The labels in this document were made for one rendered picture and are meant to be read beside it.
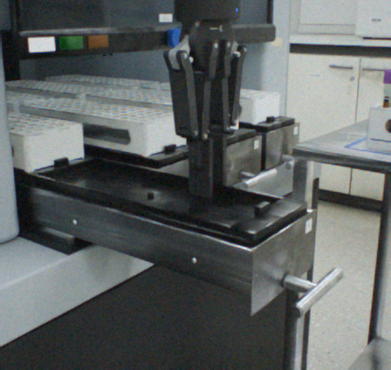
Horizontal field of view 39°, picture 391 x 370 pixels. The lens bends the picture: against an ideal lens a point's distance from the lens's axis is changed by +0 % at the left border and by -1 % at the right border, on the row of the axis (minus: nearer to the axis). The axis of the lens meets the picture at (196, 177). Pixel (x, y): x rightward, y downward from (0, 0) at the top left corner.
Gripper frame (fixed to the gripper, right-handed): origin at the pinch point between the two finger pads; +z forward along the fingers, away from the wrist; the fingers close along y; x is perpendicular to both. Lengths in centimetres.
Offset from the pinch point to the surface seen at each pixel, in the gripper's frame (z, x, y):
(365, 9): -20, -65, -226
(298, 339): 35.8, 2.0, -23.7
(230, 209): 3.8, 5.2, 2.8
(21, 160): 1.1, -23.2, 9.6
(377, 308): 49, 3, -65
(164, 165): 3.5, -12.0, -6.2
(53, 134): -1.7, -21.8, 5.1
